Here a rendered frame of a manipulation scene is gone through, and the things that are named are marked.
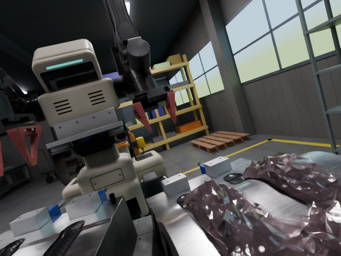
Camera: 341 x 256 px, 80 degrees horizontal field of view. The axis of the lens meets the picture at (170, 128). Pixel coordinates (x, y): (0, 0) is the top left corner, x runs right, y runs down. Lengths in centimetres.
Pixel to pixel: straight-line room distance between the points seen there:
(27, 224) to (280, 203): 42
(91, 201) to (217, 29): 442
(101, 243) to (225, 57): 435
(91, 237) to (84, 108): 57
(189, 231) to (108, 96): 66
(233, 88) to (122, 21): 393
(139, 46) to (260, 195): 42
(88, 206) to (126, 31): 47
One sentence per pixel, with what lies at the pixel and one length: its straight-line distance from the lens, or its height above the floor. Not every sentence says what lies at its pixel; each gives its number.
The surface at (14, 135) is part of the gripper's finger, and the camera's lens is 44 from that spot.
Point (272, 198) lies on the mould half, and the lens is 28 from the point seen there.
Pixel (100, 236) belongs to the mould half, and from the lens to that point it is 34.
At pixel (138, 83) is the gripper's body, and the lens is 56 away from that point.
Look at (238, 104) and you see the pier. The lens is 448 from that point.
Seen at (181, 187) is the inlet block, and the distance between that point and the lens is 44.
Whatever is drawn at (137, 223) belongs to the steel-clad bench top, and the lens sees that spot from 52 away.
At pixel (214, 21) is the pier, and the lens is 469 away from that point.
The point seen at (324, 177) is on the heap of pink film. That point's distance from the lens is 30.
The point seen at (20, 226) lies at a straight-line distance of 49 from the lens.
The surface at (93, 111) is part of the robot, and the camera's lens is 83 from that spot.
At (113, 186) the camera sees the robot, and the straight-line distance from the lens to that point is 86.
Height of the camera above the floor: 103
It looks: 5 degrees down
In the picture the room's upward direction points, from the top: 18 degrees counter-clockwise
